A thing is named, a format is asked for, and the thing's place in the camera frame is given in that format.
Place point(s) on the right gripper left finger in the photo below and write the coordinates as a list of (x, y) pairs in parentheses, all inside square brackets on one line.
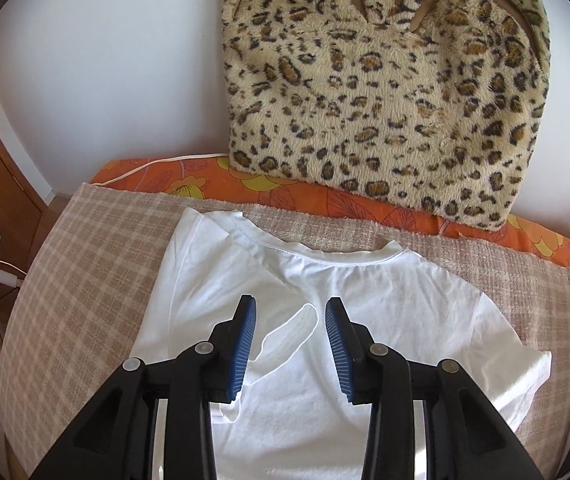
[(114, 435)]

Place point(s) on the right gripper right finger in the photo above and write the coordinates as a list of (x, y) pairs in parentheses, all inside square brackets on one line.
[(465, 437)]

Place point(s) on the white t-shirt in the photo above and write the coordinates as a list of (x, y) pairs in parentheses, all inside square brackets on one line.
[(321, 317)]

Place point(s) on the beige plaid blanket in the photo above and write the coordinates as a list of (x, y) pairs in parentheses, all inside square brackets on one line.
[(83, 299)]

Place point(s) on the orange floral bed sheet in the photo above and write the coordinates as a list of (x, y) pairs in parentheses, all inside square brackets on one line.
[(211, 176)]

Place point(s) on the leopard print cushion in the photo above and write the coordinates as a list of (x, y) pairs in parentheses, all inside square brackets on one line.
[(433, 105)]

